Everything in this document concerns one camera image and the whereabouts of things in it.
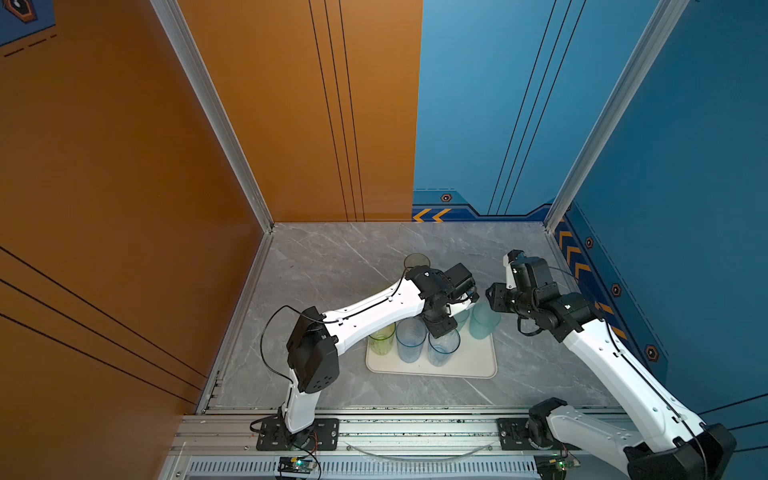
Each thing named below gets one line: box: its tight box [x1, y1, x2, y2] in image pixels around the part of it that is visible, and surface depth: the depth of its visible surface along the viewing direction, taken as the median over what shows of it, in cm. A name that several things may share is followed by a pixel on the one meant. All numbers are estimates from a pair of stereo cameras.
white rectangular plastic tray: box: [366, 330, 498, 379], surface depth 87 cm
